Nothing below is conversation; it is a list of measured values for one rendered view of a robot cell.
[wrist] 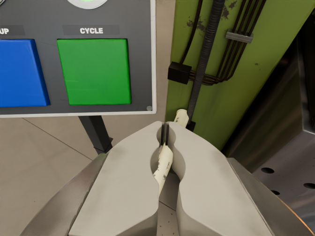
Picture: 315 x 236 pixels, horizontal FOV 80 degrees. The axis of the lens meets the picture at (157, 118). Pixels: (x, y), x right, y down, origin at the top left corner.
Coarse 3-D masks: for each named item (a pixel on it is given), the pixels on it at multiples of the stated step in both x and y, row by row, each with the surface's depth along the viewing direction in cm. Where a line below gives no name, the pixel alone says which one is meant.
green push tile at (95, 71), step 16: (64, 48) 20; (80, 48) 20; (96, 48) 20; (112, 48) 21; (64, 64) 21; (80, 64) 21; (96, 64) 21; (112, 64) 21; (128, 64) 22; (64, 80) 22; (80, 80) 22; (96, 80) 22; (112, 80) 22; (128, 80) 22; (80, 96) 22; (96, 96) 23; (112, 96) 23; (128, 96) 23
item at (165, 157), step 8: (184, 112) 66; (176, 120) 64; (184, 120) 64; (160, 152) 58; (168, 152) 56; (160, 160) 55; (168, 160) 55; (160, 168) 53; (168, 168) 55; (160, 176) 52; (160, 184) 51; (160, 192) 52
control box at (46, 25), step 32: (0, 0) 19; (32, 0) 19; (64, 0) 19; (96, 0) 19; (128, 0) 19; (0, 32) 20; (32, 32) 20; (64, 32) 20; (96, 32) 20; (128, 32) 21; (64, 96) 23
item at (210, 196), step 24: (168, 144) 12; (192, 144) 10; (192, 168) 8; (216, 168) 8; (192, 192) 7; (216, 192) 7; (240, 192) 7; (192, 216) 6; (216, 216) 6; (240, 216) 6
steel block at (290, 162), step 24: (288, 48) 48; (288, 72) 43; (264, 96) 54; (288, 96) 38; (264, 120) 48; (288, 120) 35; (240, 144) 63; (264, 144) 42; (288, 144) 33; (312, 144) 31; (288, 168) 38; (312, 168) 35; (288, 192) 44; (312, 192) 41; (312, 216) 49
